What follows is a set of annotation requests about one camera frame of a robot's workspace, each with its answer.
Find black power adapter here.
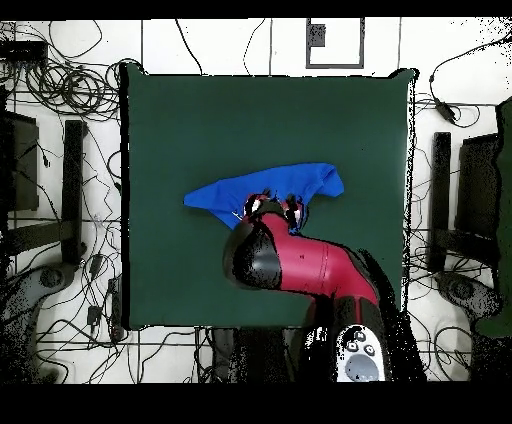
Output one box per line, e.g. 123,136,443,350
433,97,459,123

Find grey square floor frame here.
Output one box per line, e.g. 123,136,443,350
305,17,366,70

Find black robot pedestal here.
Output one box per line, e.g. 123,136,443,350
209,326,309,383

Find black equipment box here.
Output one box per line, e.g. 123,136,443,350
455,133,501,241
0,109,41,213

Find black power strip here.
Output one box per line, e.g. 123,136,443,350
106,276,123,341

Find green hanging cloth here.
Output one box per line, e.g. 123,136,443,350
473,95,512,337

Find coiled black cable bundle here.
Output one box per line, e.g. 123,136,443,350
23,59,121,121

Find dark green table cloth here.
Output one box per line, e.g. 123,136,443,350
119,61,419,331

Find flat black box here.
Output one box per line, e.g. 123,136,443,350
0,39,49,63

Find blue shirt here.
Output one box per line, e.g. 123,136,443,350
182,161,346,235

